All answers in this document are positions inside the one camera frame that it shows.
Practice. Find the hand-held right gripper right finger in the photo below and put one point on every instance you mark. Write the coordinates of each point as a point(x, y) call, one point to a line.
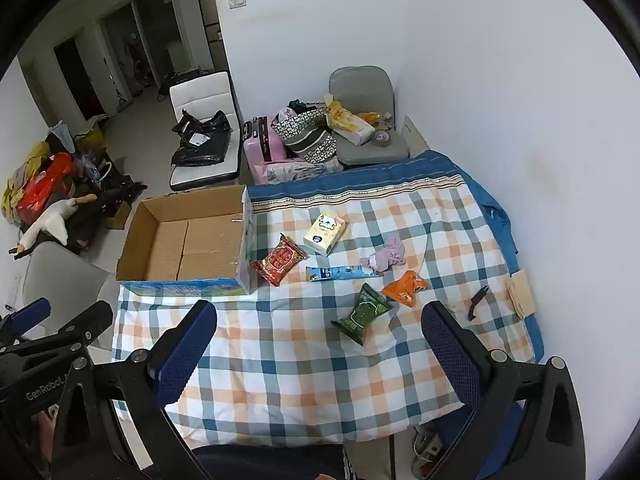
point(450, 355)

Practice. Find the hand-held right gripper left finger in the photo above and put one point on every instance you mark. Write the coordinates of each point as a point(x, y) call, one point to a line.
point(185, 350)

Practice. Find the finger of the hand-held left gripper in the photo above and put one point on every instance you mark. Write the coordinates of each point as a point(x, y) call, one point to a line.
point(31, 314)
point(85, 321)

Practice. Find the orange snack packet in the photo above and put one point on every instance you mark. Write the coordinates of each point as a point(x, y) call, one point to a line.
point(404, 290)

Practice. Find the green snack packet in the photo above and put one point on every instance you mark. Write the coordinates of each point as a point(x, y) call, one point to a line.
point(362, 315)

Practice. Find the purple socks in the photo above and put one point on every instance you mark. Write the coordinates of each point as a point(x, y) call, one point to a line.
point(387, 255)

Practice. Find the red snack packet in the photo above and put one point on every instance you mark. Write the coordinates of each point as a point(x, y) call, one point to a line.
point(277, 260)

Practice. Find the light blue tube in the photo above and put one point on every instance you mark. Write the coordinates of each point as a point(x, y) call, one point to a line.
point(335, 273)

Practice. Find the yellow white tissue pack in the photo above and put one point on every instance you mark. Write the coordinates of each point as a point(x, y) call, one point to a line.
point(325, 232)

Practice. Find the grey round chair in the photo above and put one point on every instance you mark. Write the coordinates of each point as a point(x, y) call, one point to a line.
point(55, 275)

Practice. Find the black clip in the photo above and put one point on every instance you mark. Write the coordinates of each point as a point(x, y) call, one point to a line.
point(475, 305)

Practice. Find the white goose plush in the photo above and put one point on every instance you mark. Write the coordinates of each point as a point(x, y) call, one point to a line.
point(50, 222)

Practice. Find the white slipper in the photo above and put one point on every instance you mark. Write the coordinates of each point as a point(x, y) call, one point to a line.
point(427, 447)

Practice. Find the small cardboard box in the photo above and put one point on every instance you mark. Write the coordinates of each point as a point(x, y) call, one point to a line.
point(118, 216)

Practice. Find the plaid blanket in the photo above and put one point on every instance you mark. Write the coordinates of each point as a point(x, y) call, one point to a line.
point(300, 370)

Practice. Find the yellow clothes pile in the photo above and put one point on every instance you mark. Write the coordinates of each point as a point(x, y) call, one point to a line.
point(15, 190)

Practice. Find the black duffel bag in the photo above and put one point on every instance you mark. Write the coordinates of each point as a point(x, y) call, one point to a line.
point(107, 195)

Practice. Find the red plastic bag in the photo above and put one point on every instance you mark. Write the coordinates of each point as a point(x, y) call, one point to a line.
point(42, 182)

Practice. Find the person's dark clothing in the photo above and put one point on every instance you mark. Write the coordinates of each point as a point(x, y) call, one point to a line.
point(270, 462)

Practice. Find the black plastic bag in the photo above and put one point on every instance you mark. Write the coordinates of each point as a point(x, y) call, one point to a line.
point(200, 152)

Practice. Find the floral pillow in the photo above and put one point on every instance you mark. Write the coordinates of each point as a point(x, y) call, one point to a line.
point(285, 172)

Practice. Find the pink suitcase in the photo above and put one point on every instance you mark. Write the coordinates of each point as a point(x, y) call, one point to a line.
point(267, 147)

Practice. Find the white board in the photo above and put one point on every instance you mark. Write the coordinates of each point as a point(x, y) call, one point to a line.
point(415, 132)

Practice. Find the brown tape roll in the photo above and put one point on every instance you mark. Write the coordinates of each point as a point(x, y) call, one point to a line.
point(382, 138)

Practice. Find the patterned tote bag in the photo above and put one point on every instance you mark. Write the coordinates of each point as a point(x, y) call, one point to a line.
point(310, 142)

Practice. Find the yellow tissue bag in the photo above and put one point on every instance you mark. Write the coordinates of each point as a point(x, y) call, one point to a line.
point(350, 127)

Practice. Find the white padded chair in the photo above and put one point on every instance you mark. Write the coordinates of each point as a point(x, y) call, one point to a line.
point(200, 90)

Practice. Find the grey office chair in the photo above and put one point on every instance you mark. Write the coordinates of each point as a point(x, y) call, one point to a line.
point(360, 82)

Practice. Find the glass sliding door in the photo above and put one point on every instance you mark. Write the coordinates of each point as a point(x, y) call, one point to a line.
point(150, 35)

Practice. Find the wall switch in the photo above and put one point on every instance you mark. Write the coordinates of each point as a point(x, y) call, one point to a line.
point(236, 0)

